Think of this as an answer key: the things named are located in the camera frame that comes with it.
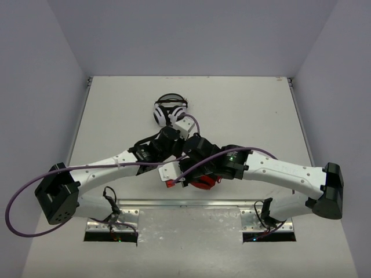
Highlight left metal mounting bracket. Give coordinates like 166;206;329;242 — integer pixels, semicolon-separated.
85;208;140;233

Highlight right metal mounting bracket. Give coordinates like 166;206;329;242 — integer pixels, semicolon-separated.
240;207;294;233

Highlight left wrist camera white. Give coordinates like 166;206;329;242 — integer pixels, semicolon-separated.
172;117;195;140

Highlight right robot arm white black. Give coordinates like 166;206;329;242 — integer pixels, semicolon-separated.
176;136;344;226

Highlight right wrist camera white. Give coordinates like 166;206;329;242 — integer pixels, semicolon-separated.
158;162;182;182

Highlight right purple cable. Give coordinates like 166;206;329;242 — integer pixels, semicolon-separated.
166;147;296;195

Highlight purple cable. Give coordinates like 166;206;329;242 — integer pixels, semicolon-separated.
166;147;296;195
5;113;203;239

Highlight white black headphones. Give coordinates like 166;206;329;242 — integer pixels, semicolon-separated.
153;93;188;127

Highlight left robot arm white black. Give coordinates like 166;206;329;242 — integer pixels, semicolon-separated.
35;127;185;225

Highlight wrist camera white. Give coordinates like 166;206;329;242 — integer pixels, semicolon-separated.
158;162;182;182
172;117;195;140

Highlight aluminium rail front edge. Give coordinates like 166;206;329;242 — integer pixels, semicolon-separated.
117;199;260;208

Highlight metal mounting bracket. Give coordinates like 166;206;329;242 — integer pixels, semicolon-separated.
240;207;294;233
85;208;140;233

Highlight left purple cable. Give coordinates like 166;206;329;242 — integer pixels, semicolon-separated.
5;113;203;239

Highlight red black headphones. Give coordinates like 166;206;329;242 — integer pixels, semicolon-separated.
190;174;222;191

